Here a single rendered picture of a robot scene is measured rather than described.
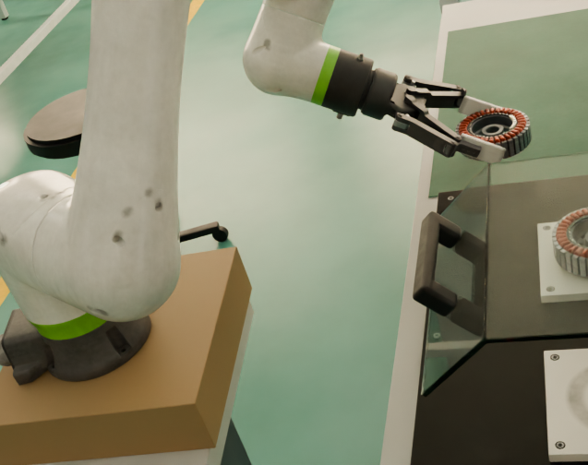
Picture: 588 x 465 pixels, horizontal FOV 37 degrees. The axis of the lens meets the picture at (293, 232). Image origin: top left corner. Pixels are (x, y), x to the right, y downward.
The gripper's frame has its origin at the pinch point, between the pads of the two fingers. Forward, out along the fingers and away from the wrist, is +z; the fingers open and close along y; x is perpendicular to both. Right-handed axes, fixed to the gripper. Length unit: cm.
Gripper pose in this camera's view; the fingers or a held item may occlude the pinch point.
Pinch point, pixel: (491, 132)
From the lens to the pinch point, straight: 139.3
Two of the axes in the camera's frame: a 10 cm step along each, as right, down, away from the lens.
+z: 9.5, 3.2, 0.2
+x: 2.6, -7.3, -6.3
